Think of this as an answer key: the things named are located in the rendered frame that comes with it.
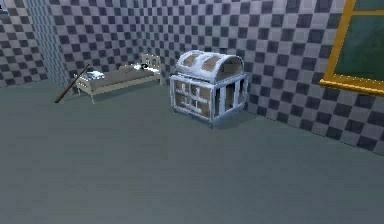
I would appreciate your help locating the brown and white treasure chest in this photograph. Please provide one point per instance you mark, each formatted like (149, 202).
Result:
(208, 87)

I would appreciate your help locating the small black object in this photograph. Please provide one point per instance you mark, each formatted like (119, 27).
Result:
(144, 66)

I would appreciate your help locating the cream wooden bed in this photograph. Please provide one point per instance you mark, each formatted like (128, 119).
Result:
(120, 78)

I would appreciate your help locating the grey and white cloth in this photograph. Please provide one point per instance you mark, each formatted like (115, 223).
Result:
(90, 75)

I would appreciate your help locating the brown baseball bat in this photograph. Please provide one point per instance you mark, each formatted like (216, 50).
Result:
(71, 85)

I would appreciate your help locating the yellow framed window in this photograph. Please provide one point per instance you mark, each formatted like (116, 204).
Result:
(358, 43)

